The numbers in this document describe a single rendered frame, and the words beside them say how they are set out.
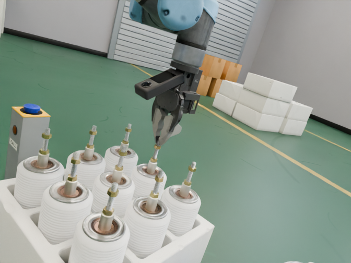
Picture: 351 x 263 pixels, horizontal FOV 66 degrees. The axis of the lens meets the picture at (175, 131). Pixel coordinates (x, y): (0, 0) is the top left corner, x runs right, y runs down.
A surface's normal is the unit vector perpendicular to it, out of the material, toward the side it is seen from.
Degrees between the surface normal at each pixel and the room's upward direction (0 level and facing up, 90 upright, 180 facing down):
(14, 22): 90
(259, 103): 90
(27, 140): 90
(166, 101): 90
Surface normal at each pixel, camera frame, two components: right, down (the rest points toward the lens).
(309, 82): -0.85, -0.10
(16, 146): -0.61, 0.06
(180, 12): 0.30, 0.37
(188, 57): 0.01, 0.30
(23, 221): 0.28, -0.92
